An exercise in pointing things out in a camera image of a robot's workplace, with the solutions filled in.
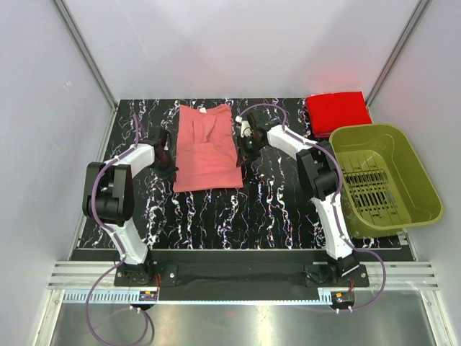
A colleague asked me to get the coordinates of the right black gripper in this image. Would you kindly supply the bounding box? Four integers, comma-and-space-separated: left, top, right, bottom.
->
236, 135, 265, 168

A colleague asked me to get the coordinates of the pink t shirt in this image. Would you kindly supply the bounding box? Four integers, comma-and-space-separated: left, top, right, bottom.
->
173, 104, 243, 193

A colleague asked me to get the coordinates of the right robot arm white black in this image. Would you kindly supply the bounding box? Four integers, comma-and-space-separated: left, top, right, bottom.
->
236, 113, 359, 286

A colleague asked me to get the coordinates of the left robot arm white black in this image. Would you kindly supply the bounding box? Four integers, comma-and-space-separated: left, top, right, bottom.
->
82, 127, 177, 285

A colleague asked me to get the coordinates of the folded red t shirt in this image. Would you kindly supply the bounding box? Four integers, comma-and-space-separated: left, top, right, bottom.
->
306, 92, 372, 138

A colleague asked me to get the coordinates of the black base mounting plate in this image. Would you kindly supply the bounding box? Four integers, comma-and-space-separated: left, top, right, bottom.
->
125, 249, 370, 288

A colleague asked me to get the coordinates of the olive green plastic basket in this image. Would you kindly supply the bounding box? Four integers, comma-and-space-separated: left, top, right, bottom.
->
329, 124, 444, 239

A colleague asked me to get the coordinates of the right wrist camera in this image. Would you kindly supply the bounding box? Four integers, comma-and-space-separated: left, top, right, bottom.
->
236, 112, 270, 139

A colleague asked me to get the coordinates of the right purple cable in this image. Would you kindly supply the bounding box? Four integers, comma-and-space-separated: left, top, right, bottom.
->
239, 102, 388, 314

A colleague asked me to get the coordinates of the aluminium rail profile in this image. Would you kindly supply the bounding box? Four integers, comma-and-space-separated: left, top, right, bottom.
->
48, 262, 439, 290

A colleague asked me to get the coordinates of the left aluminium frame post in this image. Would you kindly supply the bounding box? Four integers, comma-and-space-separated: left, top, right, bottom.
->
51, 0, 118, 110

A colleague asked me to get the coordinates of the aluminium frame post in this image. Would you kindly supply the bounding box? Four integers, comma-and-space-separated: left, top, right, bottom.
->
365, 0, 432, 108
51, 0, 118, 110

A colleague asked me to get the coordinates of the white slotted cable duct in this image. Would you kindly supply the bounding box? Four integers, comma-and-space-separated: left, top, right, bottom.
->
63, 289, 333, 306

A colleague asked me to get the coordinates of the right aluminium frame post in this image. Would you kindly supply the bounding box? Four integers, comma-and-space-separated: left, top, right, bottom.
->
365, 0, 432, 108

